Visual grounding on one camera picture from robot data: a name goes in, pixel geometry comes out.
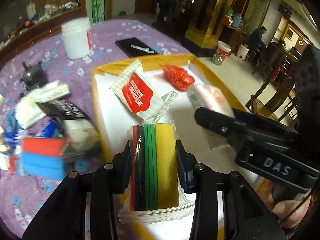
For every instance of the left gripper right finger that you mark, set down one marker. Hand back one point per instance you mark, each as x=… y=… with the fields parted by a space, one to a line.
x=186 y=163

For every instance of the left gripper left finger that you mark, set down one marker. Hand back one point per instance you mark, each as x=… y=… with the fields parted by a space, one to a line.
x=122 y=168

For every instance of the multicolour sponge pack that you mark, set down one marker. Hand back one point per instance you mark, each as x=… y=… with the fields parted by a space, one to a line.
x=154 y=168

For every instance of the pink tissue pack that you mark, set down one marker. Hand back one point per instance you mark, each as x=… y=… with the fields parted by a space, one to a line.
x=209 y=97

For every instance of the red label wet wipes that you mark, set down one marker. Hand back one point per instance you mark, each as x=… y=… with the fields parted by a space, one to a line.
x=135 y=91

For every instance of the black patterned pouch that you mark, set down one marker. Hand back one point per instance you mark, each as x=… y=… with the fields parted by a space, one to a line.
x=64 y=109

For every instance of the blue red sponge pack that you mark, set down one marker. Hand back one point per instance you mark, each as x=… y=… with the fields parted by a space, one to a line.
x=43 y=157

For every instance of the blue Vinda tissue pack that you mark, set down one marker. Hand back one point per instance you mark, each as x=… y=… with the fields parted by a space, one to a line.
x=14 y=138

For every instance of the red mesh plastic bag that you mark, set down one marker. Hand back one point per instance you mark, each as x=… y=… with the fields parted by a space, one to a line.
x=177 y=77

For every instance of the white boxed tissue pack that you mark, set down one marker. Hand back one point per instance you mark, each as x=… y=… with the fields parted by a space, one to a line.
x=52 y=91

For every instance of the grey pouch red text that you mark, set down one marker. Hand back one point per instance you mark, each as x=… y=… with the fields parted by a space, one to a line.
x=81 y=140

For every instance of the blue knitted cloth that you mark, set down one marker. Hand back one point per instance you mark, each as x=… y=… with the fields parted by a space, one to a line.
x=11 y=122

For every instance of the person's right hand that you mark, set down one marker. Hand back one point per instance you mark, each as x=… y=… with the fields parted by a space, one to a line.
x=291 y=212

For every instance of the wooden chair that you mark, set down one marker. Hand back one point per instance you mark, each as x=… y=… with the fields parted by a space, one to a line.
x=283 y=92

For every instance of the yellow taped white box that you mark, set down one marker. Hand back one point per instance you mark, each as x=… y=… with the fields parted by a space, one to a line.
x=224 y=206

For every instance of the purple floral tablecloth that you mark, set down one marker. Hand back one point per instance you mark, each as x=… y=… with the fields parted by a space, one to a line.
x=22 y=195

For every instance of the white small heater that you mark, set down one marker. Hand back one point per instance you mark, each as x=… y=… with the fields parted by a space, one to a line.
x=242 y=52

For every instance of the red white paint bucket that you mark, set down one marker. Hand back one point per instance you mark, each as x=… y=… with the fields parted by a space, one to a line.
x=222 y=51

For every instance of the seated man dark jacket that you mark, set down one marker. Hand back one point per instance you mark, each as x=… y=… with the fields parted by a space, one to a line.
x=255 y=39

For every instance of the black smartphone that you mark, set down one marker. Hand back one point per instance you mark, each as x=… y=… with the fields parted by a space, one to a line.
x=134 y=47

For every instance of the black electric motor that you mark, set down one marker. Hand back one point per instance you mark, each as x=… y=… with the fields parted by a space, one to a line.
x=34 y=76

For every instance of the white plastic jar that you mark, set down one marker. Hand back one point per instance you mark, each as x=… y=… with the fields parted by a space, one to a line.
x=77 y=38

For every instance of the standing person dark clothes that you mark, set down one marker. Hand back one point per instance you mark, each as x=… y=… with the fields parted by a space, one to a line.
x=165 y=6

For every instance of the wooden sideboard cabinet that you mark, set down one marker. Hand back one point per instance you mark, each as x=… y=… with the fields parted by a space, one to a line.
x=27 y=22

